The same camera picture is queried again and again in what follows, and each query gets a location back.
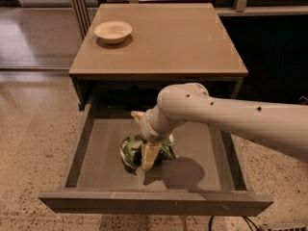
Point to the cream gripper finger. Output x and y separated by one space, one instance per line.
138 116
149 153

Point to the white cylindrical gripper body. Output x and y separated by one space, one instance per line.
148 129

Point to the green jalapeno chip bag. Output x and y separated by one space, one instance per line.
130 153

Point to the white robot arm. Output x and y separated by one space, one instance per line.
281 127

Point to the grey cabinet with glass top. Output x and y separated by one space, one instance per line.
169 42

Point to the white ceramic bowl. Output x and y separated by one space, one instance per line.
113 32

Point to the metal floor vent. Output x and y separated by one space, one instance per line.
284 226

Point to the metal window frame post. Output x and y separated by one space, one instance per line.
82 15

